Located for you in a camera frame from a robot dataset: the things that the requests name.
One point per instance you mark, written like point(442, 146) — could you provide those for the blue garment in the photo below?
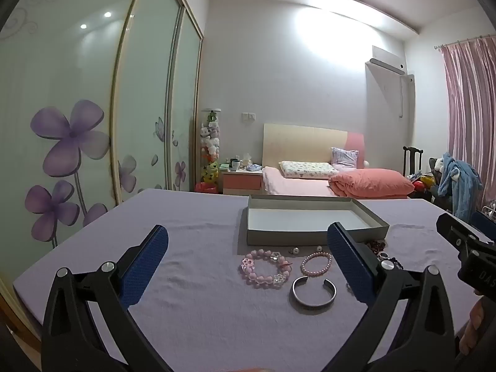
point(463, 186)

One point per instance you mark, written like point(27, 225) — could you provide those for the pale purple pillow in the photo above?
point(344, 158)

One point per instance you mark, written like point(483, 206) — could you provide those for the wardrobe with purple flower doors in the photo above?
point(77, 85)

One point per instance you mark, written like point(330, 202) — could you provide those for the white pipe cover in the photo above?
point(405, 93)

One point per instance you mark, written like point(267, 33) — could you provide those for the red trash bin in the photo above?
point(205, 188)

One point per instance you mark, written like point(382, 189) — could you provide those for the tissue box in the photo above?
point(247, 160)

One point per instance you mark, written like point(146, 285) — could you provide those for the grey cardboard box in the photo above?
point(310, 236)

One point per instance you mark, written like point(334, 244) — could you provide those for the dark wooden chair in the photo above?
point(411, 161)

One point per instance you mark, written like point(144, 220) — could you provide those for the white wall switch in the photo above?
point(248, 116)

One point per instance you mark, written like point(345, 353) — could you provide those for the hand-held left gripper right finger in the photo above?
point(348, 263)

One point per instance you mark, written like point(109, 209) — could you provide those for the red and yellow toy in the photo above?
point(424, 182)

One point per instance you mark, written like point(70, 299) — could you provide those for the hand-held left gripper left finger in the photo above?
point(149, 263)

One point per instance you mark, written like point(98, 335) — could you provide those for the white patterned pillow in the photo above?
point(306, 169)

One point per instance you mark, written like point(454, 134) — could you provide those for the person's right hand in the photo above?
point(473, 325)

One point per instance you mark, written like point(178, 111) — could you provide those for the silver cuff bangle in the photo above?
point(312, 307)

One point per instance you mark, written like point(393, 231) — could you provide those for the curtain rod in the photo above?
point(465, 41)

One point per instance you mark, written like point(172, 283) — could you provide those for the purple tablecloth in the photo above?
point(193, 317)

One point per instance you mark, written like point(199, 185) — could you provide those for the clear tube of plush toys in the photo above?
point(211, 143)

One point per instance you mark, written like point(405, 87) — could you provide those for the folded pink quilt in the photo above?
point(372, 182)

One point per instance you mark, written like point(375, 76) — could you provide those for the white air conditioner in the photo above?
point(387, 60)

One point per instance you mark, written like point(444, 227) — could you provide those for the bed with cream headboard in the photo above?
point(302, 139)

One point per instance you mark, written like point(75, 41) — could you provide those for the pink and cream nightstand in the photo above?
point(240, 182)

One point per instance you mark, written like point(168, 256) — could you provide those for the blue cloth item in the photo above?
point(254, 168)

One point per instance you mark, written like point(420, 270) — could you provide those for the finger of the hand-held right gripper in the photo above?
point(484, 224)
point(453, 230)

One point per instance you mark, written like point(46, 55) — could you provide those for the white metal rack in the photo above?
point(490, 208)

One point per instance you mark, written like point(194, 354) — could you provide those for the pink curtain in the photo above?
point(471, 116)

